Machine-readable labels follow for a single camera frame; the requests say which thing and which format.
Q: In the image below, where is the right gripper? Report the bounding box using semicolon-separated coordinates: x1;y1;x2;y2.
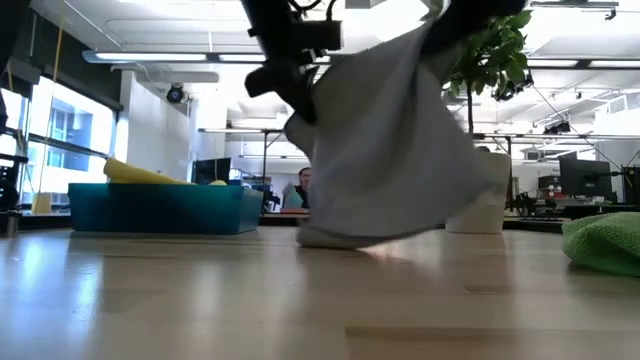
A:
420;0;529;55

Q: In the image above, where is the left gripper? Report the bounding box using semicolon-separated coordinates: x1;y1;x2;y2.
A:
244;29;321;126

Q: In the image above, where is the grey microfiber towel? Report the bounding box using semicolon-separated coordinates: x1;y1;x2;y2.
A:
283;19;501;250

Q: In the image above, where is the yellow microfiber towel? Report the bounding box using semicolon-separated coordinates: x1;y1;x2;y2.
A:
103;157;229;186

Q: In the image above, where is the green microfiber towel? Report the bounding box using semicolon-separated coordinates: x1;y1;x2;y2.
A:
560;212;640;277

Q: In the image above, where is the green leafy plant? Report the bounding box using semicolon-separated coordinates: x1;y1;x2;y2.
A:
442;9;534;151

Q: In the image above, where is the person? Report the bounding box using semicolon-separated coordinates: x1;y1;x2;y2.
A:
280;167;312;210

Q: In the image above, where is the small black monitor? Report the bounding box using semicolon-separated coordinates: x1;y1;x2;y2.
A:
192;157;232;186

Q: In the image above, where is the ceiling light bar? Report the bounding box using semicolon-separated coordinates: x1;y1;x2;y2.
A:
82;49;266;65
527;58;640;70

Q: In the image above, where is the black ceiling spotlight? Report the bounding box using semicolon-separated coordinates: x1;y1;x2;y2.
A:
166;83;187;105

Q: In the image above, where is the teal plastic bin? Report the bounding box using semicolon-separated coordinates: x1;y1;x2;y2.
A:
68;182;265;236

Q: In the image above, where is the white plant pot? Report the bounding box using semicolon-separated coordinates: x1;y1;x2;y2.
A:
444;149;512;235

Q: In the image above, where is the large black monitor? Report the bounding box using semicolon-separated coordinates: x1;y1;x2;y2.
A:
558;157;614;201

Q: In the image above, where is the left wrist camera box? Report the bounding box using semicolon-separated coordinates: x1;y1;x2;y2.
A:
293;20;343;51

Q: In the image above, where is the yellow power cable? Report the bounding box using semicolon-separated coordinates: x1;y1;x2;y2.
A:
30;0;67;215

